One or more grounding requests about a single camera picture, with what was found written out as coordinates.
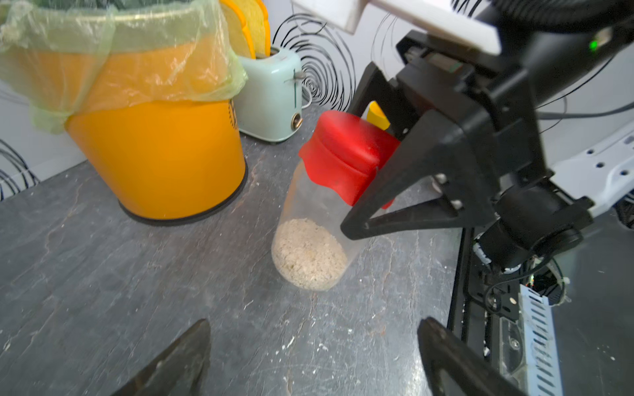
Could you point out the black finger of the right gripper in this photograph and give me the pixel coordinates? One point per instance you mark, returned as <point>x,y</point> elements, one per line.
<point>432,181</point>
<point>373,87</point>

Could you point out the red jar lid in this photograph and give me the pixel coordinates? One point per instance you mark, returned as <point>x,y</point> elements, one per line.
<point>346,153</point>

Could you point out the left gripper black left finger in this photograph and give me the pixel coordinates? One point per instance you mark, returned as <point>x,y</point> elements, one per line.
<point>179,369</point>

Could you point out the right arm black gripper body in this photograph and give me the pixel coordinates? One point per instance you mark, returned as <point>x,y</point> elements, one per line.
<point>476,112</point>

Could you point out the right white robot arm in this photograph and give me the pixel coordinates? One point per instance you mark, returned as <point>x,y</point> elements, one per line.
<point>533,220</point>

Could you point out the orange trash bin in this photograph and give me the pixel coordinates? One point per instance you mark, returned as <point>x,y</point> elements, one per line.
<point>168,154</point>

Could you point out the right yellow toast slice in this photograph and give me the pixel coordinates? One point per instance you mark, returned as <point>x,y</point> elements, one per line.
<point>256,17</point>

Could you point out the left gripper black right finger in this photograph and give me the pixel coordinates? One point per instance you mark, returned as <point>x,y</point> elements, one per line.
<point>442,352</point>

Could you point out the yellow toast slice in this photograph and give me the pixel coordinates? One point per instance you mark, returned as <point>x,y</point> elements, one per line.
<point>239,32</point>
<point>256,17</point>

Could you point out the green plastic bin liner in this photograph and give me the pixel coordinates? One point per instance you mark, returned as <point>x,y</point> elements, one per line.
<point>77,57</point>

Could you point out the yellow mug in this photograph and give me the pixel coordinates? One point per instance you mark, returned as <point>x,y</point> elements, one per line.
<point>376,116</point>

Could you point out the white slotted cable duct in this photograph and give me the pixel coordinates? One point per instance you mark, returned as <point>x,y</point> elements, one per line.
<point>541,362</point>

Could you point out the clear jar with oatmeal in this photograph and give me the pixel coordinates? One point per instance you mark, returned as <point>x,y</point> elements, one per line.
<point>309,249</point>

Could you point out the left yellow toast slice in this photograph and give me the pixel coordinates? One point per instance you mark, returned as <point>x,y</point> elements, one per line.
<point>239,32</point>

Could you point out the mint green toaster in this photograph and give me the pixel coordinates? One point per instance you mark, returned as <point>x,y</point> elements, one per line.
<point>269,107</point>

